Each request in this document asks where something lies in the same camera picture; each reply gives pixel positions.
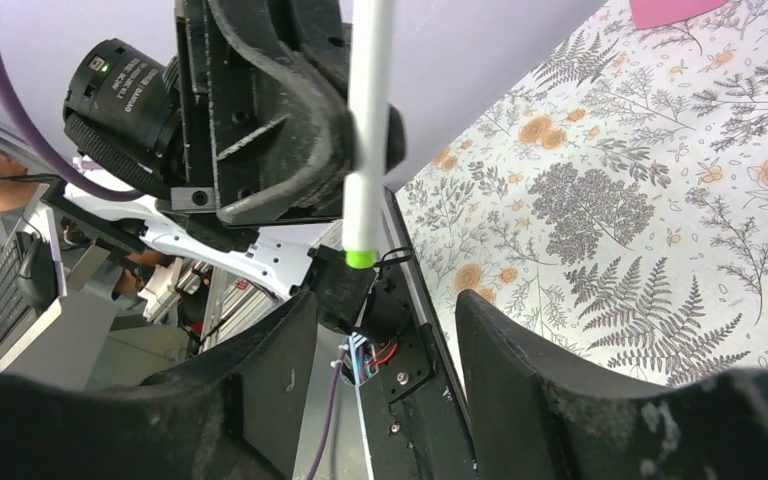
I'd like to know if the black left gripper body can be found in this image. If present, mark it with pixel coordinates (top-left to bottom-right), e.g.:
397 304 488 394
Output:
63 1 353 226

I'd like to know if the floral table mat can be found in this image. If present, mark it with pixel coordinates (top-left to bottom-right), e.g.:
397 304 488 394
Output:
397 1 768 386

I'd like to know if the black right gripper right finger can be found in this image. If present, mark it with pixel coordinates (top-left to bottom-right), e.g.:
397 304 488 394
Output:
456 290 768 479

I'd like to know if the pink metronome box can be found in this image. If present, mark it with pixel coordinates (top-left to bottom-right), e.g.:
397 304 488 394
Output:
629 0 727 30

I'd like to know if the white pen green tip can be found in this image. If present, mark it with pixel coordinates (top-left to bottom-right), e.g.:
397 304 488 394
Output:
342 0 395 269

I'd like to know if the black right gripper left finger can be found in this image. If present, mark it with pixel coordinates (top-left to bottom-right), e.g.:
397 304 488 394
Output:
0 291 317 479

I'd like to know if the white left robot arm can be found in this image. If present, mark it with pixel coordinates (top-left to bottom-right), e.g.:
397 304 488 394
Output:
44 1 406 331

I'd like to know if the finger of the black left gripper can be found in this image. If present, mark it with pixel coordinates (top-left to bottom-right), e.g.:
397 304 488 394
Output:
385 105 406 173
206 1 352 225

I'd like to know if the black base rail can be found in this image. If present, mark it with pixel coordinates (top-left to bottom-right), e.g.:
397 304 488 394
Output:
356 191 478 479

